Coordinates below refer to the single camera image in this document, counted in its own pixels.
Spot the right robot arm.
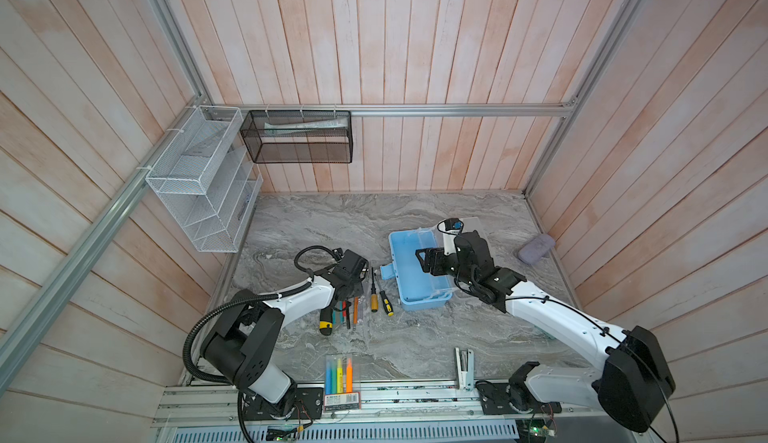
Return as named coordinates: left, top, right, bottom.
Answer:
left=414, top=229, right=676, bottom=433

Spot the large black yellow screwdriver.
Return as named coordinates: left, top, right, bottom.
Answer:
left=319, top=304, right=334, bottom=336

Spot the blue plastic tool box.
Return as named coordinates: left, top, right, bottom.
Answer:
left=380, top=225, right=457, bottom=312

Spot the highlighter pen pack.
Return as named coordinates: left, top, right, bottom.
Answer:
left=323, top=355, right=362, bottom=412

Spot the teal handled tool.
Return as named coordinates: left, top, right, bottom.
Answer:
left=333, top=302, right=343, bottom=326

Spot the small yellow screwdriver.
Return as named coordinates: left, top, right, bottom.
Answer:
left=370, top=269, right=379, bottom=313

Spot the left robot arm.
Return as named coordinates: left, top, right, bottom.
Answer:
left=182, top=245, right=370, bottom=418

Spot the white stapler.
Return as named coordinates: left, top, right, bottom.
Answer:
left=454, top=347, right=475, bottom=392

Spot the white wire mesh shelf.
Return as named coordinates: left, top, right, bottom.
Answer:
left=146, top=106, right=263, bottom=253

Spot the black yellow stubby screwdriver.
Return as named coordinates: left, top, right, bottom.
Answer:
left=372, top=273, right=394, bottom=317

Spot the black mesh basket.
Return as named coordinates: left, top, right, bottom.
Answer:
left=240, top=109, right=354, bottom=165

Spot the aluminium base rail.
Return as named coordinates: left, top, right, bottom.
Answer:
left=151, top=376, right=650, bottom=429

